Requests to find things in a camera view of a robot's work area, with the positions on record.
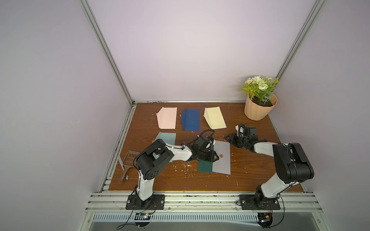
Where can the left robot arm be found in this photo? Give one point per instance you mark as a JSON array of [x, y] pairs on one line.
[[154, 159]]

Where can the small brown card holder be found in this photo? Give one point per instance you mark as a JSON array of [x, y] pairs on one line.
[[127, 163]]

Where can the ribbed terracotta plant pot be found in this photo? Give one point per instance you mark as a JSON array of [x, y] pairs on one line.
[[256, 112]]

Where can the left circuit board with wires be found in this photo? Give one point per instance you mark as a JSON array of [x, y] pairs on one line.
[[143, 215]]

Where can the teal envelope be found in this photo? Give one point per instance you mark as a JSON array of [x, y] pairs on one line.
[[168, 138]]

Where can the white vented cable duct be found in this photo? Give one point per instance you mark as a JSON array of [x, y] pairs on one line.
[[179, 216]]

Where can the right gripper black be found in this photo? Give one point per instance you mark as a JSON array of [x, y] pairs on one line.
[[236, 138]]

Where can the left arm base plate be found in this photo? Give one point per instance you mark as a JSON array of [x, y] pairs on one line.
[[155, 202]]

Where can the aluminium front rail frame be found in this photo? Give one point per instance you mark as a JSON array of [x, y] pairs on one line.
[[200, 201]]

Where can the circuit board with wires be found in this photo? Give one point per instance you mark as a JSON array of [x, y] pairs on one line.
[[143, 215], [265, 220]]

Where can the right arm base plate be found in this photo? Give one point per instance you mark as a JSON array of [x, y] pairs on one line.
[[251, 202]]

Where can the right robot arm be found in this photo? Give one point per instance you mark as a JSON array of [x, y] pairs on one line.
[[291, 164]]

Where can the green plant white flowers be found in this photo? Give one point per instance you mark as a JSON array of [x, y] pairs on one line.
[[259, 90]]

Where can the right circuit board with wires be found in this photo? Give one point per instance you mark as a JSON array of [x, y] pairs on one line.
[[265, 220]]

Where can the navy blue envelope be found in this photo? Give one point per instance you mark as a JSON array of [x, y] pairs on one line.
[[191, 119]]

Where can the cream yellow envelope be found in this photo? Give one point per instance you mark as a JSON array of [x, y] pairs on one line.
[[214, 118]]

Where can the grey envelope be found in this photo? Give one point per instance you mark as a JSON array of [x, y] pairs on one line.
[[222, 165]]

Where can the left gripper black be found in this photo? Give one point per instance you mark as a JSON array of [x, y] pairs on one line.
[[212, 154]]

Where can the pink envelope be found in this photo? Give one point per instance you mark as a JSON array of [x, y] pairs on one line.
[[166, 118]]

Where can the dark green envelope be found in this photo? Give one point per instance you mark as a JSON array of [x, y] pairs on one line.
[[205, 167]]

